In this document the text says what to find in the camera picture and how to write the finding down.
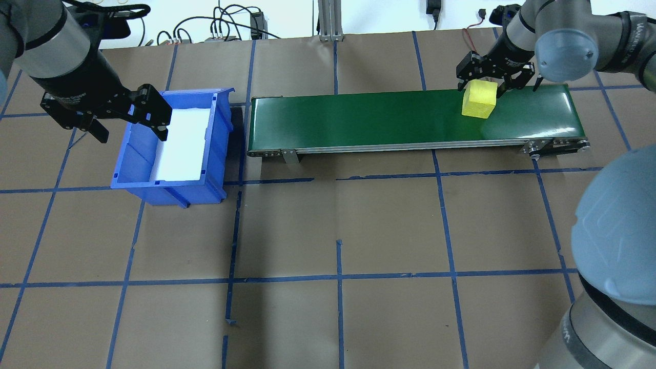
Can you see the yellow foam block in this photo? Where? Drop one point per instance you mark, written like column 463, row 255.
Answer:
column 479, row 100

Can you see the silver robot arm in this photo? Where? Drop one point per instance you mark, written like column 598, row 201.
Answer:
column 620, row 230
column 51, row 36

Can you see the white foam pad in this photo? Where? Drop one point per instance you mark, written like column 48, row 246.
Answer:
column 184, row 148

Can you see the black power adapter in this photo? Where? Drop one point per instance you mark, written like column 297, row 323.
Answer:
column 434, row 6
column 257, row 23

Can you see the small circuit board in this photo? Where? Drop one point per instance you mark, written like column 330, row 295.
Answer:
column 220, row 37
column 171, row 42

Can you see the blue plastic bin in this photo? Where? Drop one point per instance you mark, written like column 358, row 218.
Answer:
column 169, row 195

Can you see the green conveyor belt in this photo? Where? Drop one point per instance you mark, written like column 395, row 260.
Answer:
column 384, row 118

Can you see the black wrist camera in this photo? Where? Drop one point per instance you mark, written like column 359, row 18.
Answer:
column 110, row 28
column 502, row 13

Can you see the aluminium profile post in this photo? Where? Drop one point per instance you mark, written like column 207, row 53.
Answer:
column 330, row 20

